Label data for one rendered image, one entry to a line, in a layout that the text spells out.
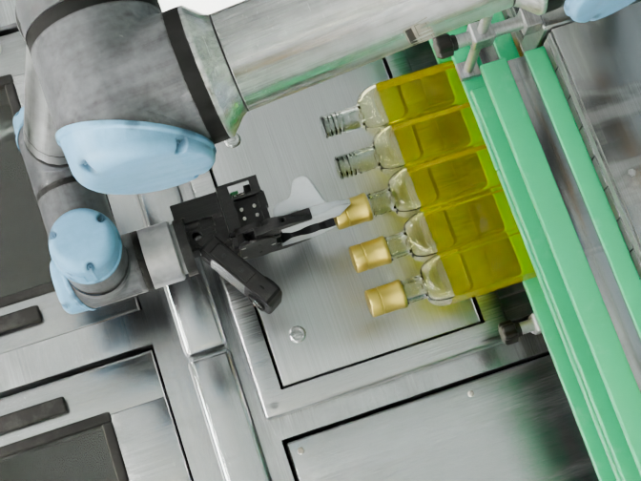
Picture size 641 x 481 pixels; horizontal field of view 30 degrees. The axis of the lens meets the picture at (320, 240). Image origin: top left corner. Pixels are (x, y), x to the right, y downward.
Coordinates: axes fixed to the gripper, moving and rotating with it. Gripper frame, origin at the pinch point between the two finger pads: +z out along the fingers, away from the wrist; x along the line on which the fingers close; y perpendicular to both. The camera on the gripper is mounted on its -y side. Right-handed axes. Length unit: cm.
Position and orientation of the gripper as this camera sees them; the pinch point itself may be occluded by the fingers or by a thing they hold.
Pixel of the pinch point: (341, 215)
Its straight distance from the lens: 147.0
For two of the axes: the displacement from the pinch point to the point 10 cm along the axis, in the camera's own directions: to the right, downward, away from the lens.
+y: -3.2, -9.1, 2.6
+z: 9.5, -3.0, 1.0
